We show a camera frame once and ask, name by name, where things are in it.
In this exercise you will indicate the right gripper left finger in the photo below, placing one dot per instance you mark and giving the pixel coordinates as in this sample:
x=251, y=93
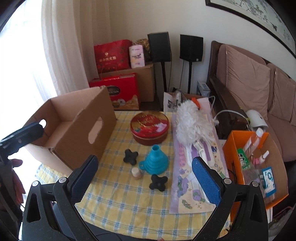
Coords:
x=70, y=192

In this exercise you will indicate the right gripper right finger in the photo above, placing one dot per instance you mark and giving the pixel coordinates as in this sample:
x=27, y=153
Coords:
x=219, y=193

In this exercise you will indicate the small beige cork stopper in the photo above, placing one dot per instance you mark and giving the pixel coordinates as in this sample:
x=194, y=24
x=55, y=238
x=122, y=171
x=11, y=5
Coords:
x=136, y=173

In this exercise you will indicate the white fluffy duster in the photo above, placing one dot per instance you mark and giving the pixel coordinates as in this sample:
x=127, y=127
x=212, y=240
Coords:
x=193, y=129

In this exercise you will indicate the blue collapsible funnel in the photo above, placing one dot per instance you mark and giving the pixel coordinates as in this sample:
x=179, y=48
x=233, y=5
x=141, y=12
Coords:
x=156, y=162

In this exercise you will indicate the left hand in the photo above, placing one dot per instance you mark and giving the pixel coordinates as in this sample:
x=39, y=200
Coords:
x=18, y=186

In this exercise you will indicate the purple wet wipes pack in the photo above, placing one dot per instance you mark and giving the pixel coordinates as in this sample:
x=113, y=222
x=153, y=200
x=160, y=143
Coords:
x=187, y=195

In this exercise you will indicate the green packet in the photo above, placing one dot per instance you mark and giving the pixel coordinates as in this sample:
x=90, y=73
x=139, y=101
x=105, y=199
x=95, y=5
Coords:
x=244, y=162

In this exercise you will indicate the orange cardboard box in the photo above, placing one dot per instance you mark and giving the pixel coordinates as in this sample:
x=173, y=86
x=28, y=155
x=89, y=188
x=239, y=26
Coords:
x=237, y=140

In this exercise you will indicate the blue white packet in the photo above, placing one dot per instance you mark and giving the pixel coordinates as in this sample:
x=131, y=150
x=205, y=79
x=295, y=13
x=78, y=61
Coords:
x=268, y=181

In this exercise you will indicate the small pink bottle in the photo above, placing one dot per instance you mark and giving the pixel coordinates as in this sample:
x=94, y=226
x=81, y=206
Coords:
x=261, y=159

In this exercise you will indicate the clear bottle white cap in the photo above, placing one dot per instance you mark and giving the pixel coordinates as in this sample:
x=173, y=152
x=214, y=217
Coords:
x=253, y=142

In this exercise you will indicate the yellow plaid tablecloth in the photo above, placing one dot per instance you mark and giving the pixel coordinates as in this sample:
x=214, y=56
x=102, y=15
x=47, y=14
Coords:
x=117, y=202

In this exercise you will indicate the black cross knob lower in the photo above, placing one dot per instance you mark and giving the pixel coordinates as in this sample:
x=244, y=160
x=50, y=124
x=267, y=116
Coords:
x=158, y=183

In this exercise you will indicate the black cross knob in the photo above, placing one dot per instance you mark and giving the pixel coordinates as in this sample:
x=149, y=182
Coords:
x=130, y=157
x=158, y=183

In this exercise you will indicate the large open cardboard box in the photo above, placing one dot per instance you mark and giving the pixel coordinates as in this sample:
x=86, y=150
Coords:
x=78, y=124

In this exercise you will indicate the black cross knob upper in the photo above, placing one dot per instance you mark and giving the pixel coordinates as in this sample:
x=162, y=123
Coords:
x=130, y=157

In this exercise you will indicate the white lamp device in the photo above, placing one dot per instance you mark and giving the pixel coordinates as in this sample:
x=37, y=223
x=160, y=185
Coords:
x=256, y=120

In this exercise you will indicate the round red cookie tin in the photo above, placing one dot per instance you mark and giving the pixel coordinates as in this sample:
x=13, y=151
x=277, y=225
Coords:
x=150, y=127

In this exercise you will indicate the box of clutter behind table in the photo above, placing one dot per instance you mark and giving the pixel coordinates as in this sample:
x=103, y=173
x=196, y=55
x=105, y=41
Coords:
x=172, y=100

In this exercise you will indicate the brown sofa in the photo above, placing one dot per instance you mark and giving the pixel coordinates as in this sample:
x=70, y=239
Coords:
x=242, y=81

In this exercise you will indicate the red gift box lower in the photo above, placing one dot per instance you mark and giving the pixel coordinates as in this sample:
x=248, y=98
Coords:
x=122, y=89

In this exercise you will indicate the white curtain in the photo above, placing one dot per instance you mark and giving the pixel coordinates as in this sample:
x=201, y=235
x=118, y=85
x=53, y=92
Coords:
x=70, y=30

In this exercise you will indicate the red gift bag upper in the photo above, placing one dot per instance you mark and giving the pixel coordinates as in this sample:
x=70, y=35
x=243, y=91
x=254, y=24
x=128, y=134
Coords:
x=113, y=56

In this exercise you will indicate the right black speaker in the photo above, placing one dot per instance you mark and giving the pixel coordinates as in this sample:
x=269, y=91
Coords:
x=191, y=50

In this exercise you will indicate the black speaker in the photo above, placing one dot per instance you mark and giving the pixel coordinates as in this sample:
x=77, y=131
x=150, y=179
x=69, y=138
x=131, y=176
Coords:
x=160, y=48
x=191, y=50

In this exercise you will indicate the pink tissue pack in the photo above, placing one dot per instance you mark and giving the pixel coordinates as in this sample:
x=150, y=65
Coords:
x=136, y=54

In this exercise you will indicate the left black speaker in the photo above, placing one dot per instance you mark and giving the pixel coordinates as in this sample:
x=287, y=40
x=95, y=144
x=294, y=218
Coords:
x=160, y=48

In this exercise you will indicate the framed ink painting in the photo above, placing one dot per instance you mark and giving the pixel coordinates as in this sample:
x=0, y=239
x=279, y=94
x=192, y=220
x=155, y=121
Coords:
x=262, y=14

